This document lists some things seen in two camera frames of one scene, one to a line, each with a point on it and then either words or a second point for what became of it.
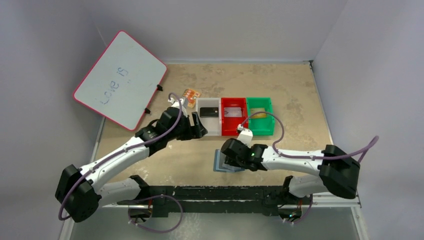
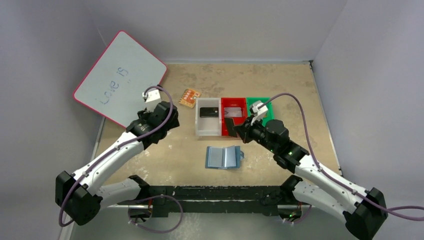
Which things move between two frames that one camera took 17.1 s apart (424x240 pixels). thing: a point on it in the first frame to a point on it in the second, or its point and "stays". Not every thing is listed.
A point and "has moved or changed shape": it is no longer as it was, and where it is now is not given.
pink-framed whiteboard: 121,84 stays
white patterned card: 232,112 stays
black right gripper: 168,201 stays
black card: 209,112 stays
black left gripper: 196,131 to 144,115
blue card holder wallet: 219,166 has moved or changed shape
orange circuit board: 192,95 stays
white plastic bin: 213,125 stays
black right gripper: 230,153 to 244,129
